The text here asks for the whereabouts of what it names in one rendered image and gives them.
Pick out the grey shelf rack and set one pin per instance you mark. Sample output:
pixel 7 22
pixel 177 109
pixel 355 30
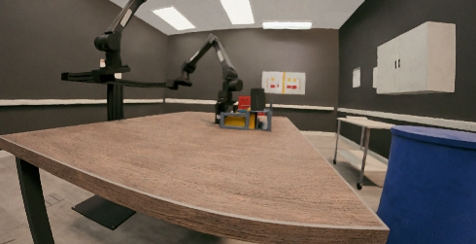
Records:
pixel 261 126

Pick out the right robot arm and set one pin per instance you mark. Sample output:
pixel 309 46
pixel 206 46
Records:
pixel 112 42

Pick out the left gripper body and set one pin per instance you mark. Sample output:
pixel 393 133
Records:
pixel 230 103

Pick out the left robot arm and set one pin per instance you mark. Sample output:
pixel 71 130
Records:
pixel 226 67

